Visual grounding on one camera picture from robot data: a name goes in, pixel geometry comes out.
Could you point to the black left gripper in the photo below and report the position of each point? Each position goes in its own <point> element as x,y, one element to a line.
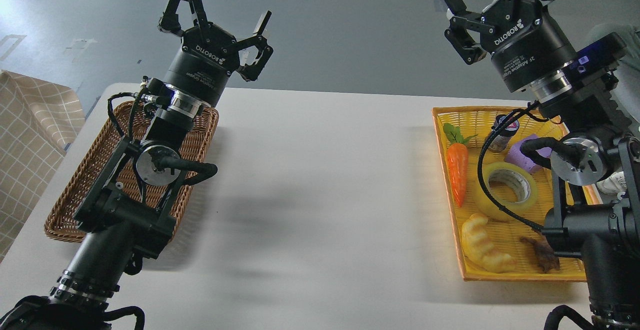
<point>200,65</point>

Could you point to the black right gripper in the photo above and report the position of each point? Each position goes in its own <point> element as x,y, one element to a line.
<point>524,41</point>

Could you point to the yellow tape roll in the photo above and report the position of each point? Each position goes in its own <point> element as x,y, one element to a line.
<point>511,186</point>

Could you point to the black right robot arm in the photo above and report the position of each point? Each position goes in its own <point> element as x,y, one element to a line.
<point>595,170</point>

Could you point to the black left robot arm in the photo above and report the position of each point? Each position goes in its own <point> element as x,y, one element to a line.
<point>125,214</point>

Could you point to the small dark jar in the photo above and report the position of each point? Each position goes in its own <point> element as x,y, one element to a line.
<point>503,137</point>

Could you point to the purple foam block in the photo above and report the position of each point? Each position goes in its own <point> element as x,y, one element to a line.
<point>516,157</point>

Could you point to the orange toy carrot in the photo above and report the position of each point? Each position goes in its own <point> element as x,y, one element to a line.
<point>457,161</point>

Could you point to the beige checkered cloth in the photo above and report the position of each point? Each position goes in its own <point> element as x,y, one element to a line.
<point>39,121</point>

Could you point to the yellow plastic basket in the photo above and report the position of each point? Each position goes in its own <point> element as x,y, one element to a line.
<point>505,235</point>

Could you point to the white sneaker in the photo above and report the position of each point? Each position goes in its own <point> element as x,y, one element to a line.
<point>613,185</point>

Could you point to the yellow toy croissant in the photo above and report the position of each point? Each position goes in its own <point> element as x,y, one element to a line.
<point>480,249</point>

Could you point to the brown toy animal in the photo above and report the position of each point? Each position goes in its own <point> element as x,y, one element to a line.
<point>544,254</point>

